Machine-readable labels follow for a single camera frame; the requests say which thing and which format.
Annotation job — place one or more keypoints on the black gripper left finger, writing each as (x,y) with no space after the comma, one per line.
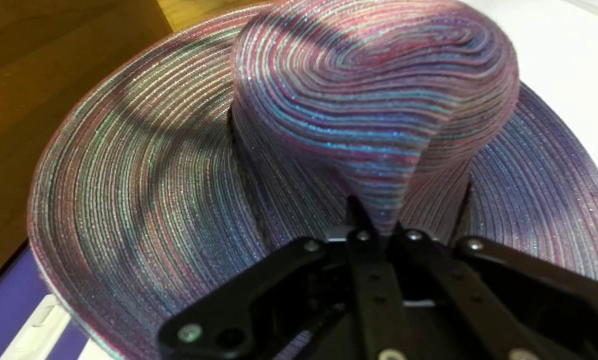
(371,292)

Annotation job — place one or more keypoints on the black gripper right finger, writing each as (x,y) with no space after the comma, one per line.
(511,300)

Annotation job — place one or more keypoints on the purple woven brimmed hat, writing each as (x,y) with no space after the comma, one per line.
(179,201)

